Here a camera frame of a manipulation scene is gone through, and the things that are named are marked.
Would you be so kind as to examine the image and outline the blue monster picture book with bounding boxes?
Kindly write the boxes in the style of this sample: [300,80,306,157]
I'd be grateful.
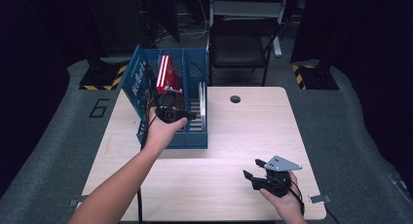
[120,44,164,134]

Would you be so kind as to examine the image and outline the white caterpillar picture book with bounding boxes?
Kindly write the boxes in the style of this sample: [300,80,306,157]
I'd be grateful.
[198,81,207,131]

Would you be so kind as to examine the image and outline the black metal truss stand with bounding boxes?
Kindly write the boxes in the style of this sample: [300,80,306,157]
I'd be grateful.
[134,0,181,48]

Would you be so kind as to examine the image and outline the black yellow-striped stand base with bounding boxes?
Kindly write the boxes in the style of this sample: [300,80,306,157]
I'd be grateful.
[78,63,128,92]
[291,63,340,91]

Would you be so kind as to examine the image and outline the white floor cable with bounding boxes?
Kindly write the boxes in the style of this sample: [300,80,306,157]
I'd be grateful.
[179,28,208,41]

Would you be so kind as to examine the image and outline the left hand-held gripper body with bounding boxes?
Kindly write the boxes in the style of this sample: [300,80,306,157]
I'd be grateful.
[155,86,188,125]

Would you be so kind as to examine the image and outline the black folding chair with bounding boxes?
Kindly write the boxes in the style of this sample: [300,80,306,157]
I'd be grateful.
[207,18,282,87]

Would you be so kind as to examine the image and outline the grey tape piece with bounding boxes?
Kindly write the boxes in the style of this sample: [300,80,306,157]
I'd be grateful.
[68,195,90,207]
[308,194,332,205]

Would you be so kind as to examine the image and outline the right hand-held gripper cable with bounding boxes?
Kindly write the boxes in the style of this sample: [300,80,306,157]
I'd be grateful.
[285,179,307,217]

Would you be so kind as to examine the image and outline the person's left hand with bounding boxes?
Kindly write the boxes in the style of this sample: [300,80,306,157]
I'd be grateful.
[143,106,189,154]

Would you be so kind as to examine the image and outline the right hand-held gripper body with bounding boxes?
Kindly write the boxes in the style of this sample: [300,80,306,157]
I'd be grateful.
[252,155,303,199]

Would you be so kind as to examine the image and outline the left hand-held gripper cable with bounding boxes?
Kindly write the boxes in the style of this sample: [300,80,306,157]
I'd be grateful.
[136,95,160,224]

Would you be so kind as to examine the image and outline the hand-held gripper cable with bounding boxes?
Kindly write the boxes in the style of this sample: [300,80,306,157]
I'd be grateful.
[285,179,307,217]
[136,95,160,224]

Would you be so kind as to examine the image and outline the person's right hand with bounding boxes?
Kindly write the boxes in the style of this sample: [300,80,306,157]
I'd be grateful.
[259,170,305,218]

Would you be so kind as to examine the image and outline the red picture book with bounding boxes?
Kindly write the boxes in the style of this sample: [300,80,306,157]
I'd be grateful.
[160,55,184,110]
[155,55,167,95]

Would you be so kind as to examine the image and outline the blue plastic file rack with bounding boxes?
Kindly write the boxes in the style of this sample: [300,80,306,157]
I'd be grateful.
[135,48,208,150]

